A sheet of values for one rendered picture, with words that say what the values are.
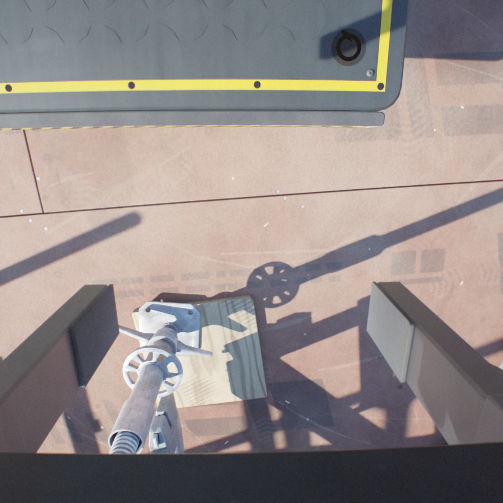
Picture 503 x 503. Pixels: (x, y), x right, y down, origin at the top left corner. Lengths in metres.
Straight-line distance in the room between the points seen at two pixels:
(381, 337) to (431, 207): 0.78
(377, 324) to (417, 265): 0.80
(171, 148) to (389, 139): 0.49
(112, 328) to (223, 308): 0.72
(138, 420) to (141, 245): 0.41
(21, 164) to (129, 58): 0.50
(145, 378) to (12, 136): 0.60
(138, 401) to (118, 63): 0.52
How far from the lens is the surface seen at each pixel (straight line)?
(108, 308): 0.17
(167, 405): 0.85
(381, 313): 0.16
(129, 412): 0.66
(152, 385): 0.72
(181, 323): 0.91
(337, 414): 1.13
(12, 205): 0.98
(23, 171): 0.95
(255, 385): 1.01
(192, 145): 0.81
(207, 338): 0.92
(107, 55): 0.52
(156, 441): 0.81
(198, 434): 1.15
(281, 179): 0.81
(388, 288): 0.17
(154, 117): 0.50
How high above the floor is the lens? 0.80
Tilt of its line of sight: 72 degrees down
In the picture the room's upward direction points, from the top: 175 degrees clockwise
